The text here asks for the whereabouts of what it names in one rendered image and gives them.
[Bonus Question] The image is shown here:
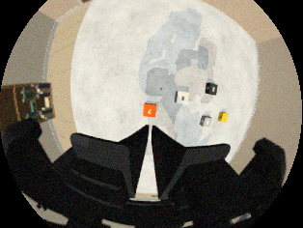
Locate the small orange block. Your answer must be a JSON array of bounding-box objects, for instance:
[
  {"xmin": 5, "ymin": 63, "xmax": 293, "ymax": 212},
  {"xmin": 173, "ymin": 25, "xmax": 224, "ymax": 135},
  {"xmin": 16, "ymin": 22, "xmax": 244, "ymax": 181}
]
[{"xmin": 143, "ymin": 103, "xmax": 156, "ymax": 118}]

